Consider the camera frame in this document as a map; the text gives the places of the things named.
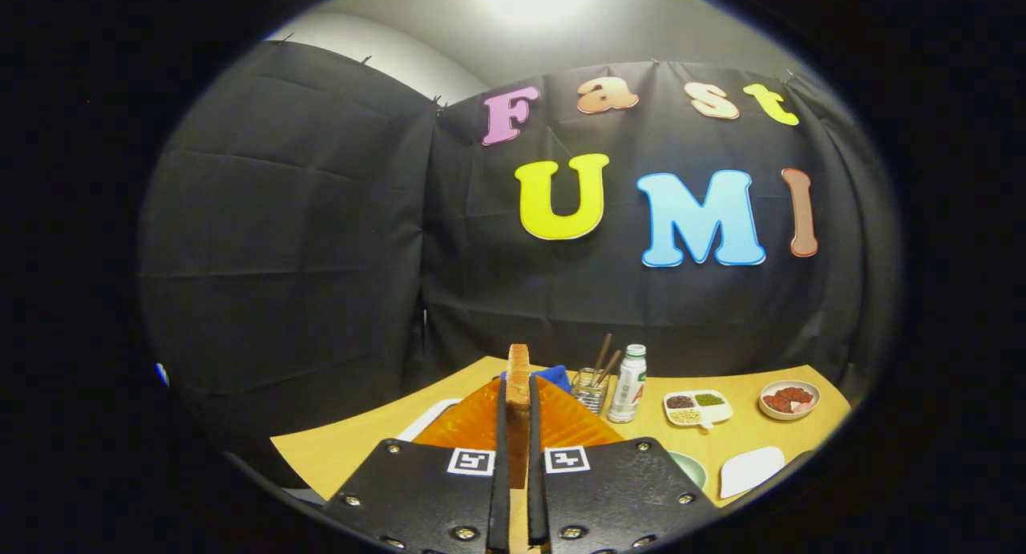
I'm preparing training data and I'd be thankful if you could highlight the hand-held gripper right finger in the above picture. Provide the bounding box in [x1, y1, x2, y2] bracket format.
[527, 376, 722, 553]

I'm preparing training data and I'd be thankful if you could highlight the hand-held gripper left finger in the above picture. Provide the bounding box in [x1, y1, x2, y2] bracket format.
[321, 376, 512, 554]

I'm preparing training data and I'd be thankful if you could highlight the toasted bread slice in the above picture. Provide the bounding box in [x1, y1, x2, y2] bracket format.
[506, 343, 532, 491]

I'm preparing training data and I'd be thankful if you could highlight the cream white toaster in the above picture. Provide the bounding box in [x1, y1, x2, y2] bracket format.
[398, 398, 463, 443]

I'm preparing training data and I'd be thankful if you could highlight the blue oven mitt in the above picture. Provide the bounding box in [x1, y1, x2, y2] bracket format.
[501, 365, 573, 394]

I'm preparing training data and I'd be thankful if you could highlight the white drink bottle green cap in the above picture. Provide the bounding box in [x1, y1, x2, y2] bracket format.
[607, 344, 648, 424]

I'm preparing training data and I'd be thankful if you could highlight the pale green round plate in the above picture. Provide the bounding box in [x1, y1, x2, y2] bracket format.
[668, 450, 709, 492]

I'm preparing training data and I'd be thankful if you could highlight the white divided dish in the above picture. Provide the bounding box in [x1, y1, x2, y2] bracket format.
[663, 390, 734, 431]

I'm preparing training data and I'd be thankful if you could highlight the white square plate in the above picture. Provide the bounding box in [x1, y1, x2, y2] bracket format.
[719, 446, 787, 500]

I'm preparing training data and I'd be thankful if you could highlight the white round meat bowl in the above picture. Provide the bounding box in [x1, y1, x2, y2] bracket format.
[758, 379, 822, 422]

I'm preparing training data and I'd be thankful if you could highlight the black backdrop cloth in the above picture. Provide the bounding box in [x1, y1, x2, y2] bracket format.
[138, 41, 903, 491]

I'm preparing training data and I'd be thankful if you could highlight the metal wire utensil holder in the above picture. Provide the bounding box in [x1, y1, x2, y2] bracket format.
[572, 367, 612, 416]

